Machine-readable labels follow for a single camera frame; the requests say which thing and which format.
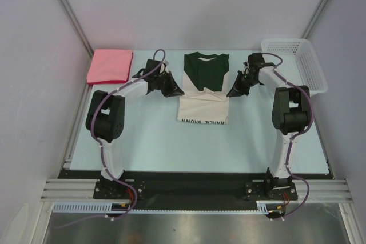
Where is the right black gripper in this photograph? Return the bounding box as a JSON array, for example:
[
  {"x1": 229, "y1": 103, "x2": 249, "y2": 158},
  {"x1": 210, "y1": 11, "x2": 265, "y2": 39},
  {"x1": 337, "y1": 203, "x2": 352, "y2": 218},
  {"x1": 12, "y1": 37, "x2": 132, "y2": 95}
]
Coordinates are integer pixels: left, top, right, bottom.
[{"x1": 228, "y1": 70, "x2": 259, "y2": 98}]

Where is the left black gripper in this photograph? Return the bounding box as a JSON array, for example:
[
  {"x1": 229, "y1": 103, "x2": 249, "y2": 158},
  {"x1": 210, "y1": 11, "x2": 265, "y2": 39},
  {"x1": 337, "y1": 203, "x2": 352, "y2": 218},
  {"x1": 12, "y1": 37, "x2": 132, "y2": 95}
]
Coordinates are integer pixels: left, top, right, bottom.
[{"x1": 154, "y1": 71, "x2": 184, "y2": 98}]

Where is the white and dark green t-shirt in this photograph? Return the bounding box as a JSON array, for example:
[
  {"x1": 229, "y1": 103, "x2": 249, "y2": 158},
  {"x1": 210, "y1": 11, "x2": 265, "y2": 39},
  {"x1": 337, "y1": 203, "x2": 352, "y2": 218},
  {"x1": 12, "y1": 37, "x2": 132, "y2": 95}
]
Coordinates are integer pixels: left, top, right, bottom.
[{"x1": 177, "y1": 52, "x2": 229, "y2": 125}]

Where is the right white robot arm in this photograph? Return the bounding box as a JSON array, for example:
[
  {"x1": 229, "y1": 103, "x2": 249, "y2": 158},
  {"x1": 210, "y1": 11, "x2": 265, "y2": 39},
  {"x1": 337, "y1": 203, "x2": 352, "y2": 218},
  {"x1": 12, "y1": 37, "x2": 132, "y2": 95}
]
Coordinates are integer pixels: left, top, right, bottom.
[{"x1": 226, "y1": 53, "x2": 314, "y2": 199}]

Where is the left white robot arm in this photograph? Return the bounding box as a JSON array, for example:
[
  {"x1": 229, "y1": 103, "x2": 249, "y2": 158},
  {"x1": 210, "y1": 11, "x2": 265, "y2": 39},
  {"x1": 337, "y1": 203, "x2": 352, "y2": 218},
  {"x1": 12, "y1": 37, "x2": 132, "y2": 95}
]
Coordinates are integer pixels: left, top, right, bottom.
[{"x1": 86, "y1": 59, "x2": 184, "y2": 198}]

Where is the white perforated plastic basket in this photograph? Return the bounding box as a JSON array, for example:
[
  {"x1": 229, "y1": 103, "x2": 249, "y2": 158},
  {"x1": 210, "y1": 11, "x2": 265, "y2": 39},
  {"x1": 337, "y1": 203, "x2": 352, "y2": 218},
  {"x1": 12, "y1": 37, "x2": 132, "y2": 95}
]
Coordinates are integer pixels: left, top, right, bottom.
[{"x1": 261, "y1": 38, "x2": 328, "y2": 96}]

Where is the folded pink t-shirt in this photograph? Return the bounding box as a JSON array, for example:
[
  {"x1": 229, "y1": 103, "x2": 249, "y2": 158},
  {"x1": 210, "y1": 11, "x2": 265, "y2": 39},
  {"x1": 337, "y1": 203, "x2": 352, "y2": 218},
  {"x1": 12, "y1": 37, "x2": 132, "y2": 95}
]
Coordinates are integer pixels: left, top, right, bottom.
[{"x1": 86, "y1": 49, "x2": 134, "y2": 85}]

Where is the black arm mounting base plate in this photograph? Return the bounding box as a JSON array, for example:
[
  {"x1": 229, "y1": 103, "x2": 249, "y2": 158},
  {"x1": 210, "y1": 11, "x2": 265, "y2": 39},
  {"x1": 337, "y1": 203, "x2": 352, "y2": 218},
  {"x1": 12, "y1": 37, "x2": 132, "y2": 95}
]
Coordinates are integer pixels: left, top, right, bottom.
[{"x1": 58, "y1": 170, "x2": 334, "y2": 210}]

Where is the white slotted cable duct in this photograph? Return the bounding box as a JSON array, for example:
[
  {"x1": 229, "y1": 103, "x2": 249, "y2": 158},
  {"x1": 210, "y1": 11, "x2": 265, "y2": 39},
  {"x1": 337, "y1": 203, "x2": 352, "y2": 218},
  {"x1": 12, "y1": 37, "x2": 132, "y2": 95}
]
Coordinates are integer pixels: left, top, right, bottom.
[{"x1": 53, "y1": 201, "x2": 285, "y2": 215}]

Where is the aluminium frame rail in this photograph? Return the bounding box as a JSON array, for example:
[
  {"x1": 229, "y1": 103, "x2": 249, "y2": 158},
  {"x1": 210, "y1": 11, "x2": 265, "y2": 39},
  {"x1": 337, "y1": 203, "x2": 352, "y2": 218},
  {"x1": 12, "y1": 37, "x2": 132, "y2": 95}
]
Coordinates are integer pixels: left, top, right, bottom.
[{"x1": 41, "y1": 179, "x2": 353, "y2": 203}]

